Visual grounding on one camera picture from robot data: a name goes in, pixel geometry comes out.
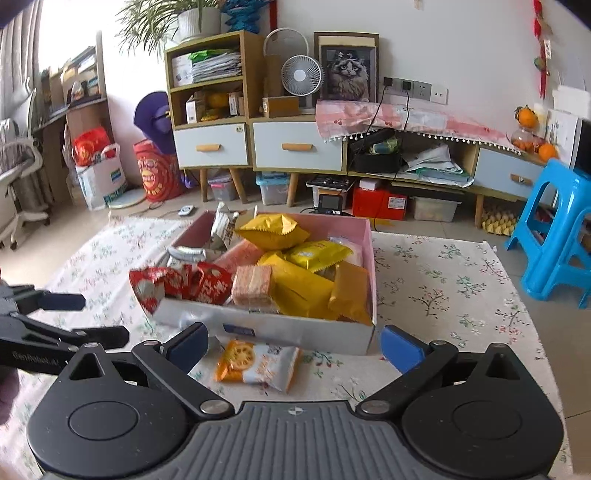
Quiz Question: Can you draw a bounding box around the pink cardboard box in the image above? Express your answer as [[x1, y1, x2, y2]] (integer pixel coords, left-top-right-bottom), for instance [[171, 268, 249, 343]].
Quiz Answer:
[[152, 210, 378, 356]]

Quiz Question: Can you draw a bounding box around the white microwave oven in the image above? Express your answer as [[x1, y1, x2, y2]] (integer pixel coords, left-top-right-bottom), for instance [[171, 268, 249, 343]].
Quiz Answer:
[[570, 117, 591, 172]]

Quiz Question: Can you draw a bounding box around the small clear storage box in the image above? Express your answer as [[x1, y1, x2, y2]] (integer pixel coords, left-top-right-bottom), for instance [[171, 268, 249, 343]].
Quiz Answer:
[[207, 171, 236, 202]]

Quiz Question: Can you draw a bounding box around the white plastic container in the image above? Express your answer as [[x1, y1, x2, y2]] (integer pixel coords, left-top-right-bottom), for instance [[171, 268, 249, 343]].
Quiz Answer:
[[410, 196, 463, 223]]

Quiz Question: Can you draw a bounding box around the red printed bag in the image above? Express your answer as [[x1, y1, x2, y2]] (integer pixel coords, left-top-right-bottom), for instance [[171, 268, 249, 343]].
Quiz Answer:
[[133, 139, 186, 203]]

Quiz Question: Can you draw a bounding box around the red snack packet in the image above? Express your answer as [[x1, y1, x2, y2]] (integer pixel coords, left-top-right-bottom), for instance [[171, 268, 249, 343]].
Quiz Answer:
[[128, 261, 234, 318]]

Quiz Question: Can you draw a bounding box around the red gift bag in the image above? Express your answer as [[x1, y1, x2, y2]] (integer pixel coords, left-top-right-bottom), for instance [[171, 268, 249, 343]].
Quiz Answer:
[[72, 128, 112, 167]]

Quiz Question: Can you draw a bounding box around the large white fan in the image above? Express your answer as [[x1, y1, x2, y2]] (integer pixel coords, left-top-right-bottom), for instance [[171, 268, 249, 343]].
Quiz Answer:
[[263, 28, 310, 99]]

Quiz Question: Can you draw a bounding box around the small white desk fan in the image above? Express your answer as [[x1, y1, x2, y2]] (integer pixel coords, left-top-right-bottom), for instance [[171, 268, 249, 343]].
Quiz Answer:
[[280, 55, 324, 114]]

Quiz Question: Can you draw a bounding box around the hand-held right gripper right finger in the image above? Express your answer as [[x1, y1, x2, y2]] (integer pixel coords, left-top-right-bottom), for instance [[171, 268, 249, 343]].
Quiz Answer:
[[355, 324, 551, 415]]

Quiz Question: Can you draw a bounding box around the grey wall socket panel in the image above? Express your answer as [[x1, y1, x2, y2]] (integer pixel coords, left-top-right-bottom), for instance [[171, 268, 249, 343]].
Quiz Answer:
[[383, 76, 431, 100]]

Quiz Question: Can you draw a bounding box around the orange and silver snack packet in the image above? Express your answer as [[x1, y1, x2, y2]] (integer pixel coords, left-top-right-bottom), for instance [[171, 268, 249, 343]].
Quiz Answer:
[[212, 339, 302, 394]]

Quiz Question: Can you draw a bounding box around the framed cat picture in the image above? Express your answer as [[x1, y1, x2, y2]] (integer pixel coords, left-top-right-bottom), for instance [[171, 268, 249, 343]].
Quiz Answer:
[[313, 32, 380, 103]]

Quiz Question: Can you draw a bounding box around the blue plastic stool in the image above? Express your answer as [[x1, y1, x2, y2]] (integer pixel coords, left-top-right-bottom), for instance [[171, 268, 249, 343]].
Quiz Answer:
[[504, 159, 591, 310]]

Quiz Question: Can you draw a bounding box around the small pale blue drawer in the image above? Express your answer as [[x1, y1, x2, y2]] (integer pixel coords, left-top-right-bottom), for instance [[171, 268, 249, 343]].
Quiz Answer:
[[475, 148, 548, 200]]

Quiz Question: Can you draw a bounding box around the stack of papers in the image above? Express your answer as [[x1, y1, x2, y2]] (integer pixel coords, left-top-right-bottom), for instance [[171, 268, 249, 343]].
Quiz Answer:
[[189, 48, 244, 84]]

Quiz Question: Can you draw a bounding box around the yellow egg tray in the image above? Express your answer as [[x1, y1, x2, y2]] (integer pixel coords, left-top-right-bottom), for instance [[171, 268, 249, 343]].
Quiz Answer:
[[481, 207, 520, 236]]

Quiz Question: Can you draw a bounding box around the white floral card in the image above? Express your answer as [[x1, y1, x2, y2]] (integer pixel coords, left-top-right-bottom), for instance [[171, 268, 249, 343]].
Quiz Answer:
[[544, 108, 581, 156]]

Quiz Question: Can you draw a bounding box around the clear packet of orange wafers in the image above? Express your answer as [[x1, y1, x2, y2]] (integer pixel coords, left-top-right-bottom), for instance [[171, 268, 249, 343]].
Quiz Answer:
[[229, 264, 274, 311]]

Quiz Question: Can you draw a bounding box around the wooden bookshelf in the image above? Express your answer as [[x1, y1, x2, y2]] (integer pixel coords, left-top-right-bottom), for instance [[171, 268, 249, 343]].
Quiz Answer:
[[34, 31, 115, 205]]

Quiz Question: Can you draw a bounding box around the pale curtain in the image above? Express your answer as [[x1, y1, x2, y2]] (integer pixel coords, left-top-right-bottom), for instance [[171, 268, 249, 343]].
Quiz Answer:
[[0, 0, 43, 121]]

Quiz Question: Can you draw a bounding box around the white office chair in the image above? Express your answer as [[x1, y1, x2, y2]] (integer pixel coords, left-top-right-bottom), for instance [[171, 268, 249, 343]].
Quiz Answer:
[[0, 89, 52, 250]]

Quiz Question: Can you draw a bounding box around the large golden yellow packet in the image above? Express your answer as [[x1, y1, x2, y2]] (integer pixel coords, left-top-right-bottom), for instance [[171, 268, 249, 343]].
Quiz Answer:
[[256, 251, 341, 320]]

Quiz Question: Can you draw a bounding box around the potted green plant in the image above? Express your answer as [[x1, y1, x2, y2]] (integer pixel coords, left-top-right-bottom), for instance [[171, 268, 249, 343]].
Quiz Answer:
[[117, 0, 223, 45]]

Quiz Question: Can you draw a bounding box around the blue ruffled decoration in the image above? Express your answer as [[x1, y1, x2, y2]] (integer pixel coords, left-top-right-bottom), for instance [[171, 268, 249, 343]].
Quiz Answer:
[[221, 0, 267, 33]]

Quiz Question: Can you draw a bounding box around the white carton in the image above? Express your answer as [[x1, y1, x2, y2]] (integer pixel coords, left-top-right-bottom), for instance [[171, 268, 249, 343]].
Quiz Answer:
[[171, 52, 194, 88]]

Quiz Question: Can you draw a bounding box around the person's left hand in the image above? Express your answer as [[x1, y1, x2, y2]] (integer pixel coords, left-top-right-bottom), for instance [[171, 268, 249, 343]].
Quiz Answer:
[[0, 368, 20, 426]]

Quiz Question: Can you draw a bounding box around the small white box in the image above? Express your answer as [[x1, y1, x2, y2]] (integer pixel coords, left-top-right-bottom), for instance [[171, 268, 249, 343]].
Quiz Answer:
[[185, 97, 206, 125]]

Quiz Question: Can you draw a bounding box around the low wooden cabinet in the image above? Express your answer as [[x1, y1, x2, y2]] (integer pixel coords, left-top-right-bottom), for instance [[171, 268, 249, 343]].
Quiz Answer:
[[344, 128, 556, 230]]

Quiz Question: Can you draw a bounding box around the red cardboard box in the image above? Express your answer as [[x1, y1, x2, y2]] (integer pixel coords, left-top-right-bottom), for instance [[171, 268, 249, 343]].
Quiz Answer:
[[353, 186, 409, 220]]

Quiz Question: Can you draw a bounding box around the brown cardboard box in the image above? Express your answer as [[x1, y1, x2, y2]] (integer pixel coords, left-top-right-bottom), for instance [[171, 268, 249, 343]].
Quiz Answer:
[[262, 95, 300, 119]]

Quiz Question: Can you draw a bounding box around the white round floor base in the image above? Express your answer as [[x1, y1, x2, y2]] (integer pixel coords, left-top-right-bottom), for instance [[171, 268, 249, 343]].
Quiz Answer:
[[108, 189, 148, 210]]

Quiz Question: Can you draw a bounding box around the pink wafer packet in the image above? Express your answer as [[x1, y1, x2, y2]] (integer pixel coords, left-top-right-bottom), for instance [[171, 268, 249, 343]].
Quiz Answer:
[[212, 240, 265, 278]]

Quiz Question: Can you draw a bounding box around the gold foil bar packet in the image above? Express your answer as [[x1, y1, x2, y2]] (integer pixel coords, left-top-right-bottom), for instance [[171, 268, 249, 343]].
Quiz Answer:
[[327, 263, 374, 325]]

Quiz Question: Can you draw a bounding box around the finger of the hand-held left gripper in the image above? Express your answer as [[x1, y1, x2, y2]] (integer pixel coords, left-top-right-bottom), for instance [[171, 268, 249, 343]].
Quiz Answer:
[[0, 283, 88, 318], [0, 314, 130, 352]]

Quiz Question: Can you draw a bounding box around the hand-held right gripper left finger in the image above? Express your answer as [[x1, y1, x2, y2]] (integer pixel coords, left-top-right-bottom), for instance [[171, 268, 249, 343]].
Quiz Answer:
[[46, 322, 235, 415]]

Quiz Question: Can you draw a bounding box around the white nut snack packet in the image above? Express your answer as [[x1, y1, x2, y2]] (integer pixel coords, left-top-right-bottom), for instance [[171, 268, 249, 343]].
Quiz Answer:
[[165, 244, 207, 268], [210, 202, 242, 252]]

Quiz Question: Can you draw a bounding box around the lemon yellow snack packet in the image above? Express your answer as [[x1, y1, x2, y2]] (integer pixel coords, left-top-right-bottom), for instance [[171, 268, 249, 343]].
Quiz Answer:
[[234, 213, 311, 251]]

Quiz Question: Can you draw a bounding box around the white flat device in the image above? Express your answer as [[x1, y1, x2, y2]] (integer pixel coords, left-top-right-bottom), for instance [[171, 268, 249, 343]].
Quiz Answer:
[[305, 174, 356, 195]]

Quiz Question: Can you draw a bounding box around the black case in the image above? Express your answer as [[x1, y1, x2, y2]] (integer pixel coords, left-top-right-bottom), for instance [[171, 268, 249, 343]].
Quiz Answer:
[[346, 128, 403, 173]]

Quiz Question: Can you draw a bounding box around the wooden drawer cabinet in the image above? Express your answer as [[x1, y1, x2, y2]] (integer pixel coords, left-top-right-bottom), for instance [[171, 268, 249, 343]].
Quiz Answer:
[[249, 114, 348, 207]]

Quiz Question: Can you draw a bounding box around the thin black cable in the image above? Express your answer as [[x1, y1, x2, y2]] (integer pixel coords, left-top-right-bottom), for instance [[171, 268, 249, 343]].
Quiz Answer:
[[137, 205, 179, 219]]

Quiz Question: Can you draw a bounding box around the white foam box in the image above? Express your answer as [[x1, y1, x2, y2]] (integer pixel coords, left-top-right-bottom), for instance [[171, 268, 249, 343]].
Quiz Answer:
[[551, 85, 591, 117]]

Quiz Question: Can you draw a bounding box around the black screen device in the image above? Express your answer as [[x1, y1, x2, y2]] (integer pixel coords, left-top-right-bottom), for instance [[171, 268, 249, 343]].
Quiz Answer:
[[317, 193, 346, 214]]

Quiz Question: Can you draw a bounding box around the yellow packet with white label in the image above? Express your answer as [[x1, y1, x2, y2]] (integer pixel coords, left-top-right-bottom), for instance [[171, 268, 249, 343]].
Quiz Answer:
[[283, 240, 354, 274]]

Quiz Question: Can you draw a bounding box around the white shopping bag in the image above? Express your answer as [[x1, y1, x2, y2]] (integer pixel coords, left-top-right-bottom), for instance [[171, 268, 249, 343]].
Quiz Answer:
[[76, 143, 129, 211]]

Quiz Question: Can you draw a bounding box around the pink floral cloth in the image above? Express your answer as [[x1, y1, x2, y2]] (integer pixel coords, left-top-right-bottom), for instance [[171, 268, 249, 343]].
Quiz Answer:
[[315, 99, 521, 149]]

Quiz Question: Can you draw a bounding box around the wide pale blue drawer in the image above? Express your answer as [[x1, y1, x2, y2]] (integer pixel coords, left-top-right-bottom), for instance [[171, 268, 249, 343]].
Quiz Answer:
[[253, 122, 344, 172]]

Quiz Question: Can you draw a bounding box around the pile of folded papers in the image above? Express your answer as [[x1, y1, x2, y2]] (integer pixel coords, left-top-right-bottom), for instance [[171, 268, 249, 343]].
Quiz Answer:
[[401, 143, 474, 186]]

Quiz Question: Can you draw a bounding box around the glass jar of oranges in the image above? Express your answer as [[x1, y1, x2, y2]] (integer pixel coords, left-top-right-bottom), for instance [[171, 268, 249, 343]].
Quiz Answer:
[[511, 126, 539, 151]]

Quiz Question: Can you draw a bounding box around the clear storage box blue lid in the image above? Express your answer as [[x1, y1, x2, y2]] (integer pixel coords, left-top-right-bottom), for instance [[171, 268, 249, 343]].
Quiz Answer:
[[256, 172, 292, 206]]

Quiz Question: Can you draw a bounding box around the clear packet of white crackers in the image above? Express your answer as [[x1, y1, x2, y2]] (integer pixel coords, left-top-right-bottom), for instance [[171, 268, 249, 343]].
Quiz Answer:
[[327, 235, 366, 268]]

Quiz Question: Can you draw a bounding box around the pale blue drawer with lock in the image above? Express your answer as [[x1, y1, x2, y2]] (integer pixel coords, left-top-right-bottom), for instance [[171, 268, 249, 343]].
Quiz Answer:
[[174, 122, 251, 169]]

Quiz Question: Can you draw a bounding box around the purple plush toy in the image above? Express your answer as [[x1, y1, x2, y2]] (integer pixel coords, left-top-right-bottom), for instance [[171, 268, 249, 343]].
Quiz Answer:
[[133, 91, 177, 156]]

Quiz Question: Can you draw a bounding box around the red hanging ornament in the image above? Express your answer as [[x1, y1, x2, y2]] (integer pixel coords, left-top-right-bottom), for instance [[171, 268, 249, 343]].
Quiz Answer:
[[533, 0, 555, 101]]

